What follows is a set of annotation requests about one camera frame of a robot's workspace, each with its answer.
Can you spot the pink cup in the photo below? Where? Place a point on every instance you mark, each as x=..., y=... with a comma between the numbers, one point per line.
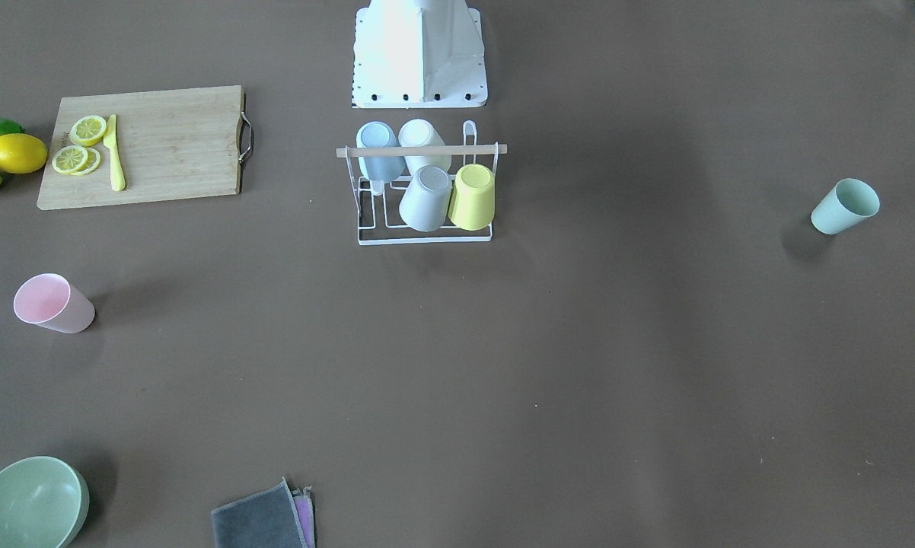
x=49, y=300

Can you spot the mint green cup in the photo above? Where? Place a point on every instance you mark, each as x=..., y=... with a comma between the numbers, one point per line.
x=850, y=202

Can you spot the grey folded cloth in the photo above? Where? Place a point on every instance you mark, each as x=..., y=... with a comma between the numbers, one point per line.
x=277, y=517

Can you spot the yellow cup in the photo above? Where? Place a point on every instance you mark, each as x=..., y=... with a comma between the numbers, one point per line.
x=473, y=202

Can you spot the white cup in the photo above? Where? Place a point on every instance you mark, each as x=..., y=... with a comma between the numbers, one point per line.
x=421, y=133

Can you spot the lemon slice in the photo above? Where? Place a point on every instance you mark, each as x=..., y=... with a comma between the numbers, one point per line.
x=70, y=159
x=88, y=131

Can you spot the green bowl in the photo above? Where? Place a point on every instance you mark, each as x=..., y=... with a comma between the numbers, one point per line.
x=43, y=503

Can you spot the wooden cutting board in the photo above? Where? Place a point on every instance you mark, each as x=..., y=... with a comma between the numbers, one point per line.
x=173, y=145

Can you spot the grey cup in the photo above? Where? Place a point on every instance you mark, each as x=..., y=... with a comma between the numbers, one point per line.
x=424, y=205

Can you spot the white wire cup rack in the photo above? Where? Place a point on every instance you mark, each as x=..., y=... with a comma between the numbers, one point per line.
x=377, y=203

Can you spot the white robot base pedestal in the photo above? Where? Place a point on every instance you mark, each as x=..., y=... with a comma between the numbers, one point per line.
x=418, y=54

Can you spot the upper lemon slice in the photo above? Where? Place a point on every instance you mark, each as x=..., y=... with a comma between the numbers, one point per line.
x=88, y=131

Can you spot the light blue cup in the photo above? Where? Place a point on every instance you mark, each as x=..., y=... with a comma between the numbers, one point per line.
x=379, y=168

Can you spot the yellow lemon near board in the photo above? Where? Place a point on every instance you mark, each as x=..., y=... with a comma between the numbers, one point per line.
x=21, y=153

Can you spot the lower lemon slice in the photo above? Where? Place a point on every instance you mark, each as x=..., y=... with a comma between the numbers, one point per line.
x=70, y=159

